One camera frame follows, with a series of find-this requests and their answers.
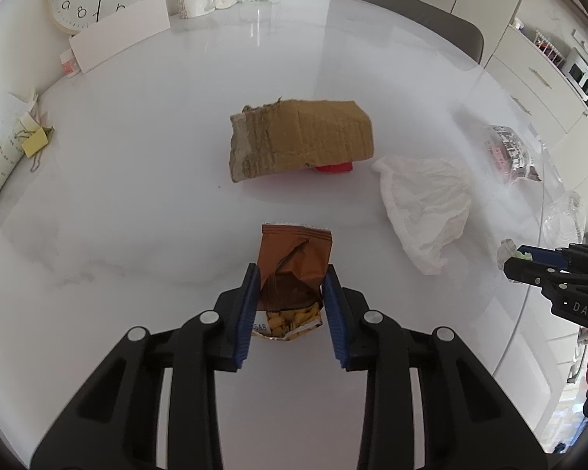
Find grey chair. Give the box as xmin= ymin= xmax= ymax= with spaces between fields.
xmin=339 ymin=0 xmax=486 ymax=64

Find white paper sheets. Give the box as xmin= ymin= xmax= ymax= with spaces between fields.
xmin=7 ymin=89 xmax=45 ymax=128

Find clear plastic cup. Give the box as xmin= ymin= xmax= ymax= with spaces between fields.
xmin=541 ymin=191 xmax=588 ymax=246

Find spice jar rack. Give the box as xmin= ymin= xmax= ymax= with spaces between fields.
xmin=534 ymin=29 xmax=566 ymax=67

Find white microwave oven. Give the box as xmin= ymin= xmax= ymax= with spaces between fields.
xmin=563 ymin=48 xmax=588 ymax=101

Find green-white paper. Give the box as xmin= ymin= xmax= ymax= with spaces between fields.
xmin=497 ymin=239 xmax=534 ymax=270

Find small pink-labelled bottle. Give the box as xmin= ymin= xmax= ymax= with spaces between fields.
xmin=60 ymin=49 xmax=82 ymax=79

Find crumpled white tissue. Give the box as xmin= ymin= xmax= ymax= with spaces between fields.
xmin=372 ymin=155 xmax=472 ymax=276

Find brown snack wrapper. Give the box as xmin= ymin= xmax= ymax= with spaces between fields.
xmin=251 ymin=224 xmax=333 ymax=342

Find yellow binder clip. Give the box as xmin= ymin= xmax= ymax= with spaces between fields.
xmin=21 ymin=126 xmax=54 ymax=173

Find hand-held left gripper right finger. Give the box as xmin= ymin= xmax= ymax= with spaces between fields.
xmin=322 ymin=263 xmax=550 ymax=470

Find torn brown cardboard piece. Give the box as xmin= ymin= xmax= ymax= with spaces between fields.
xmin=229 ymin=99 xmax=376 ymax=184

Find rolled printed paper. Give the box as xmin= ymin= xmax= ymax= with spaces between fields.
xmin=0 ymin=112 xmax=35 ymax=236

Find white folded card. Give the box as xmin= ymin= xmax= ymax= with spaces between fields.
xmin=69 ymin=0 xmax=171 ymax=75

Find beige drawer cabinet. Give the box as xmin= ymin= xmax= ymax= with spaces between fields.
xmin=480 ymin=24 xmax=588 ymax=167

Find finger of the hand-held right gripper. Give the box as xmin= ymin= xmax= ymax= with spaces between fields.
xmin=519 ymin=244 xmax=588 ymax=275
xmin=504 ymin=257 xmax=588 ymax=291

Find silver foil packet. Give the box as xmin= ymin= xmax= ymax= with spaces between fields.
xmin=485 ymin=125 xmax=544 ymax=184

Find red bottle cap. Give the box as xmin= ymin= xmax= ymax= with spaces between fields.
xmin=314 ymin=161 xmax=354 ymax=176

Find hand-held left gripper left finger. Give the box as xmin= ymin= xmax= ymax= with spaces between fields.
xmin=29 ymin=263 xmax=261 ymax=470

